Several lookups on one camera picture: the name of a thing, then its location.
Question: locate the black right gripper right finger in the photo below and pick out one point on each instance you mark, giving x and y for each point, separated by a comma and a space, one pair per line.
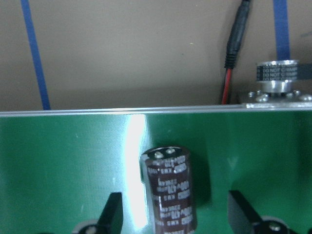
242, 217

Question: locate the green conveyor belt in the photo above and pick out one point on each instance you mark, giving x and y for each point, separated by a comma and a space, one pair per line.
58, 168

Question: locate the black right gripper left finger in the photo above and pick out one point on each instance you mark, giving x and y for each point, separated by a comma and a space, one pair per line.
110, 220

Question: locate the brown electrolytic capacitor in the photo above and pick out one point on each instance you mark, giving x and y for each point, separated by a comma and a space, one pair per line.
166, 173

